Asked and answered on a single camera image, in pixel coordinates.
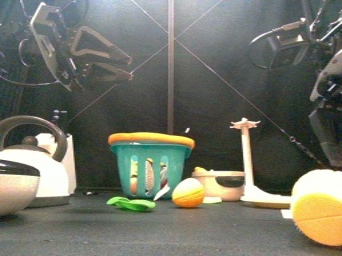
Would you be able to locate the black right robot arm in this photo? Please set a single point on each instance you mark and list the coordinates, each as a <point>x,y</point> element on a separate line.
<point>323,16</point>

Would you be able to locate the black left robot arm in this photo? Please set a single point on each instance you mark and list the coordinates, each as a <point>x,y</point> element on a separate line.
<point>13,60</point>

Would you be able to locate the large yellow corn piece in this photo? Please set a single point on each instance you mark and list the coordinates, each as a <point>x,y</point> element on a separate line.
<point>318,213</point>

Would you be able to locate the white mug tree stand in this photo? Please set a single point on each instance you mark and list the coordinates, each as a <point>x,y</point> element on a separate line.
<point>247,156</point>

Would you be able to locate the teal plastic basket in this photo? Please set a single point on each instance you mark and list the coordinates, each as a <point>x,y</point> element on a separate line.
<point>151,156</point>

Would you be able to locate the white toy toaster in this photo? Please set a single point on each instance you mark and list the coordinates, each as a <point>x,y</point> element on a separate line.
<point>69,160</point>

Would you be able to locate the black bowl with white rim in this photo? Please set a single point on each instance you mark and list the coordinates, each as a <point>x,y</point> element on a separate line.
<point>222,185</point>

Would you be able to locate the orange and white ball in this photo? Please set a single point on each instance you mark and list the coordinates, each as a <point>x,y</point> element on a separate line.
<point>188,194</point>

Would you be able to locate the white toy knife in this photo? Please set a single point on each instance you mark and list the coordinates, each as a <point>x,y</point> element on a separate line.
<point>161,192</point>

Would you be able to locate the green toy leaf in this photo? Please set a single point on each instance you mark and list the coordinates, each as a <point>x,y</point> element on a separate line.
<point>133,204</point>

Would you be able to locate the white pot black band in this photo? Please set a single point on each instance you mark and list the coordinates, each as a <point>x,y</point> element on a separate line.
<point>15,190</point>

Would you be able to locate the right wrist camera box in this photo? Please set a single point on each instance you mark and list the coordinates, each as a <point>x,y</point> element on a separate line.
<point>288,50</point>

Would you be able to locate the grey vertical frame pole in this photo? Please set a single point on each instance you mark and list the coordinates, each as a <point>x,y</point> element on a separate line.
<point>171,66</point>

